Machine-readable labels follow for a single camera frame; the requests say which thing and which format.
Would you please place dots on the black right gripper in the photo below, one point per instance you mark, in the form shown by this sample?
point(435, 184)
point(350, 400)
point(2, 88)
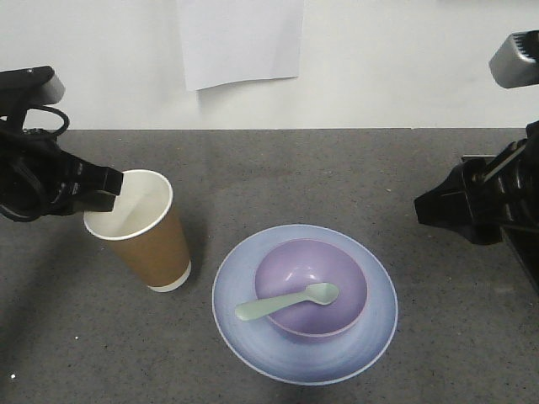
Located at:
point(449, 206)

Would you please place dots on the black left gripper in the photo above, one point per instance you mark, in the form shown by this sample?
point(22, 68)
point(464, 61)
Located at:
point(38, 178)

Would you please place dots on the brown paper cup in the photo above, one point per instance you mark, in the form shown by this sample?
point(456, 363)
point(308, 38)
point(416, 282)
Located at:
point(144, 230)

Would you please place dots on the mint green plastic spoon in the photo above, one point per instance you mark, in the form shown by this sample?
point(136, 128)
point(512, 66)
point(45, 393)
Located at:
point(320, 293)

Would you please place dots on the purple plastic bowl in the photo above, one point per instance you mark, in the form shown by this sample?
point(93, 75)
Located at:
point(292, 266)

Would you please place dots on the light blue plate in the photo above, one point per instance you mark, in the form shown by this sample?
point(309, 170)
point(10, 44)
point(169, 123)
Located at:
point(302, 361)

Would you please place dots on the black induction cooktop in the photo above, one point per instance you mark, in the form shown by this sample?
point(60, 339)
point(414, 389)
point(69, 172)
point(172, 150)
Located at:
point(522, 252)

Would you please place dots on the white paper sheet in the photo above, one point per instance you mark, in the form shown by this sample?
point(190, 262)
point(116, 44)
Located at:
point(238, 41)

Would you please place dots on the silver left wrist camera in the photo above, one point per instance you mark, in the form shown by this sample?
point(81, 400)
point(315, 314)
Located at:
point(29, 86)

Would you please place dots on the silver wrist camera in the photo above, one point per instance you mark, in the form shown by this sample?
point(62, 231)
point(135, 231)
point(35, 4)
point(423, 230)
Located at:
point(515, 63)
point(29, 86)

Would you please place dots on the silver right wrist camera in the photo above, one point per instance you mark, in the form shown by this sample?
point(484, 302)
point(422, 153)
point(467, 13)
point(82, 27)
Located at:
point(515, 63)

